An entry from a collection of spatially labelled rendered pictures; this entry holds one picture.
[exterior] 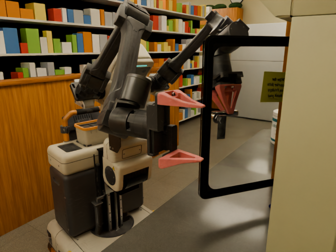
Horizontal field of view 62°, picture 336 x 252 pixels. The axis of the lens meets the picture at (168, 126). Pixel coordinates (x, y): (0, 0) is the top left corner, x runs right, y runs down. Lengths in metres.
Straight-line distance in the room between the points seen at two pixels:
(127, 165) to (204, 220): 0.76
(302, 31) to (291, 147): 0.19
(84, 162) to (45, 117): 0.90
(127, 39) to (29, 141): 1.75
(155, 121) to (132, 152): 0.99
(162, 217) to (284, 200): 0.32
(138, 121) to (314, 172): 0.32
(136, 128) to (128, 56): 0.27
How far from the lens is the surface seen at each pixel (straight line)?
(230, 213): 0.79
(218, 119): 0.66
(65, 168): 1.62
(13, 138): 2.36
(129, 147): 1.45
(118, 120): 0.57
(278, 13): 0.52
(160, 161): 0.52
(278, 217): 0.60
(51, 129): 2.51
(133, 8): 0.91
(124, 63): 0.74
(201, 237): 0.70
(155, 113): 0.50
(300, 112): 0.52
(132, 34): 0.82
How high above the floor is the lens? 1.36
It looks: 15 degrees down
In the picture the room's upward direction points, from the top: straight up
